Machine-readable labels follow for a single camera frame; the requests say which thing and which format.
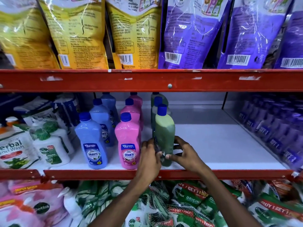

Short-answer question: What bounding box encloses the yellow refill pouch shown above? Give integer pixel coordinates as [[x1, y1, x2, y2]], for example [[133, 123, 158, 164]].
[[105, 0, 164, 70], [35, 0, 109, 70], [0, 0, 60, 70]]

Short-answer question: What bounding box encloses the pink refill pouch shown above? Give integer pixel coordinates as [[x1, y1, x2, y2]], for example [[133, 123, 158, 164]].
[[7, 179, 70, 220], [0, 198, 48, 227]]

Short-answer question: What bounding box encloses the pink liquid bottle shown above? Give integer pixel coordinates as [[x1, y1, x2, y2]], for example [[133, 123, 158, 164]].
[[129, 92, 144, 109], [119, 98, 144, 130], [115, 113, 142, 170]]

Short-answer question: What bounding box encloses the white bottle in green net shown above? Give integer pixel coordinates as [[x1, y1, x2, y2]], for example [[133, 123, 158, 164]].
[[32, 129, 71, 167], [42, 120, 76, 154]]

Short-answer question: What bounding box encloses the green liquid bottle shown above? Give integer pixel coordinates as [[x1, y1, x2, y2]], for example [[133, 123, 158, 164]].
[[151, 92, 169, 108], [151, 96, 172, 137], [154, 104, 176, 167]]

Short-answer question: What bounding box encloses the blue liquid bottle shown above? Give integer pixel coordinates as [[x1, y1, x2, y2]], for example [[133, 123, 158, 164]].
[[100, 92, 119, 127], [74, 112, 108, 170], [89, 98, 116, 147]]

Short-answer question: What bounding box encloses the white blue soft packet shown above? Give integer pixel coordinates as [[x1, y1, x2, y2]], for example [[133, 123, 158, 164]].
[[14, 96, 56, 119]]

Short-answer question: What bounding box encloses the red metal shelf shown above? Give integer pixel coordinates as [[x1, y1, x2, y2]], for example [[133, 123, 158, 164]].
[[0, 68, 303, 181]]

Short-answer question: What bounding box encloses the white bottle with green pump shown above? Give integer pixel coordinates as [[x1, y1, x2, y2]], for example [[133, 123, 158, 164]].
[[125, 203, 148, 227]]

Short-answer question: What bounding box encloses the grey printed refill pouch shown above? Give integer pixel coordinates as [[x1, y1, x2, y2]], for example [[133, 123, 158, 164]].
[[262, 28, 284, 69]]

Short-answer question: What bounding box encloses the white green hand wash pouch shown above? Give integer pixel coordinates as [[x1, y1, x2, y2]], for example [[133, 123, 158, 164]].
[[0, 131, 41, 169]]

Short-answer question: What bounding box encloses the person's left forearm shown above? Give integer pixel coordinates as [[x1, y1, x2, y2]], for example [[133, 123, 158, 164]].
[[89, 177, 152, 227]]

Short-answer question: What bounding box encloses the green red pouch in net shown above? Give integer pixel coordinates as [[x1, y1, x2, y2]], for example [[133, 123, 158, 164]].
[[146, 201, 215, 227]]

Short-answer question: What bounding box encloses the person's right hand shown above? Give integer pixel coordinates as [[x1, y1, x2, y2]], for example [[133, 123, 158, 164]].
[[165, 136, 211, 178]]

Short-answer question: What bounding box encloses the blue white wipes packet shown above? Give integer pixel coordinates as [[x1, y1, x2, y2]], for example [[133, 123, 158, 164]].
[[54, 93, 80, 127]]

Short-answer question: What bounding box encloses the green white soap pouch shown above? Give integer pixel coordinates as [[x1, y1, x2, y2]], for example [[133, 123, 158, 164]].
[[22, 108, 57, 130]]

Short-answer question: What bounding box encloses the green net bag of pouches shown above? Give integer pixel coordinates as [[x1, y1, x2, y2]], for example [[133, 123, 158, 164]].
[[75, 180, 152, 227]]

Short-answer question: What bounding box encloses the group of purple pump bottles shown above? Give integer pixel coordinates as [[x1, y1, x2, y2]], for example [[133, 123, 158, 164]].
[[238, 93, 303, 172]]

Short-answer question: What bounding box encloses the white bottle with orange pump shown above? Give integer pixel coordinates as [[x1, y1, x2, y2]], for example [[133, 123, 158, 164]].
[[5, 116, 20, 127]]

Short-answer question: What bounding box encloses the person's left hand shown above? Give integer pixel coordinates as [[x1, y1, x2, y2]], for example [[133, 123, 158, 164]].
[[135, 137, 164, 185]]

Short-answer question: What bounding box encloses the person's right forearm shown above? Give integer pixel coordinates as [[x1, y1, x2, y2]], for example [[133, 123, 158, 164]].
[[198, 169, 261, 227]]

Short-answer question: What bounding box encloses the dark blue package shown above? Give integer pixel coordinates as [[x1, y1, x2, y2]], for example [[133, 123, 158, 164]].
[[0, 93, 27, 121]]

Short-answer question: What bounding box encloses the green red soap pouch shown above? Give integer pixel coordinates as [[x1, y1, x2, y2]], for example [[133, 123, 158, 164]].
[[171, 181, 210, 207], [196, 183, 243, 215], [247, 183, 303, 227]]

